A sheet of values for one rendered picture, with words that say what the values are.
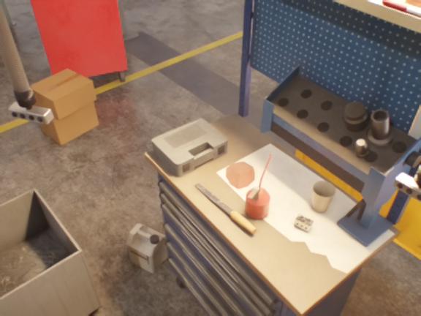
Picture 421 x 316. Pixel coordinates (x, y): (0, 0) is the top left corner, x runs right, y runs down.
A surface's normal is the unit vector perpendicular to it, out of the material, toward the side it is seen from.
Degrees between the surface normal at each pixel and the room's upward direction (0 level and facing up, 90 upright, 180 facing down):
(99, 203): 0
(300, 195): 0
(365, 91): 90
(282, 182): 0
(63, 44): 90
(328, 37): 90
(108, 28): 90
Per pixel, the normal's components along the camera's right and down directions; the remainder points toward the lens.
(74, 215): 0.00, -0.75
